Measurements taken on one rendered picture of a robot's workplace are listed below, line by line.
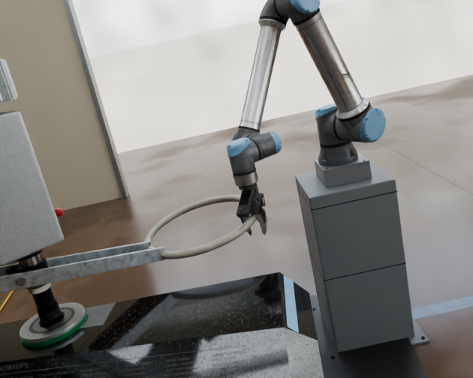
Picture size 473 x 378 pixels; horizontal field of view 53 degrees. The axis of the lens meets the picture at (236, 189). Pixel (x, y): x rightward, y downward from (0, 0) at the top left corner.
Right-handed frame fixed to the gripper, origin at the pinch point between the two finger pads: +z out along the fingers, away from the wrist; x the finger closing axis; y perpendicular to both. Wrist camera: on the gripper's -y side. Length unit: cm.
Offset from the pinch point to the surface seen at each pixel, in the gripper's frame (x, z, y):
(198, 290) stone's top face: 11.4, 4.7, -33.6
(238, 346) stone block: -12, 7, -59
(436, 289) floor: -59, 89, 98
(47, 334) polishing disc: 50, 1, -65
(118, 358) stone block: 23, 6, -67
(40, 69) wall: 365, -89, 310
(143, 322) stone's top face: 22, 4, -53
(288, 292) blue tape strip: -19.9, 7.0, -31.3
